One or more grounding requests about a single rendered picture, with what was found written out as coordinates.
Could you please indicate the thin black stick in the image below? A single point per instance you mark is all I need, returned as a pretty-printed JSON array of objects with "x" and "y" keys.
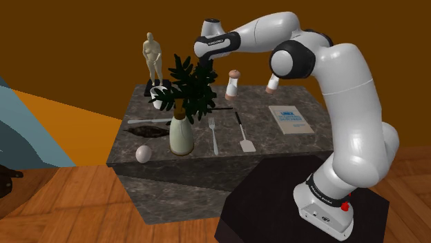
[{"x": 224, "y": 108}]

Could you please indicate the pale pink ball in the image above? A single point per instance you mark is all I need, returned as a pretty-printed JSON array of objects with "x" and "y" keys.
[{"x": 143, "y": 154}]

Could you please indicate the white brown-based salt shaker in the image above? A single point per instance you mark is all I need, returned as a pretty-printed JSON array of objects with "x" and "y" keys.
[{"x": 272, "y": 84}]

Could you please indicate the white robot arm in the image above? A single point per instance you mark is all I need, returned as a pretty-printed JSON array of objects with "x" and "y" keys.
[{"x": 347, "y": 111}]

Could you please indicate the black robot stand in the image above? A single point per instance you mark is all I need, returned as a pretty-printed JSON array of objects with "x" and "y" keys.
[{"x": 266, "y": 198}]

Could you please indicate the green plant in white vase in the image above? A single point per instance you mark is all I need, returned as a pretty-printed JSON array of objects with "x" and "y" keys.
[{"x": 181, "y": 134}]

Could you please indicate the dark marble table block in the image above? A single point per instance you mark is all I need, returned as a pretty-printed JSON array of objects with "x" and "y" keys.
[{"x": 269, "y": 141}]

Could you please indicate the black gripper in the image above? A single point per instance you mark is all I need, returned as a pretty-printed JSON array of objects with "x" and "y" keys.
[{"x": 204, "y": 63}]

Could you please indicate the beige human figure statue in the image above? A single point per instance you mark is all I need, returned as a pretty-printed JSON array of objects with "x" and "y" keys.
[{"x": 152, "y": 53}]

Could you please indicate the white cup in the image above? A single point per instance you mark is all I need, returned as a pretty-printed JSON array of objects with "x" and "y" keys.
[{"x": 156, "y": 99}]

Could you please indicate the pale blue-titled book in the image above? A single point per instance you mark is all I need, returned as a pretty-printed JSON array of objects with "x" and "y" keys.
[{"x": 291, "y": 120}]

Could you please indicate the dark brown flat object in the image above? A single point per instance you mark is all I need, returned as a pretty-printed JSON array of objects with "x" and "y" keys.
[{"x": 148, "y": 131}]

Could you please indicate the white brown-capped pepper mill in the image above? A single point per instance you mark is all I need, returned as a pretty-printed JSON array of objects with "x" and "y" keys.
[{"x": 232, "y": 86}]

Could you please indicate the dark brown furniture piece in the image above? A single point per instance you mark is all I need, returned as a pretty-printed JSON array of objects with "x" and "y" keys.
[{"x": 6, "y": 183}]

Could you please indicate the silver table knife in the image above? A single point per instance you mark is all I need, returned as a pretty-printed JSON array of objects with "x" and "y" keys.
[{"x": 148, "y": 121}]

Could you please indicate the silver fork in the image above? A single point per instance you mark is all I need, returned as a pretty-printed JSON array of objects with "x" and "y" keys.
[{"x": 213, "y": 138}]

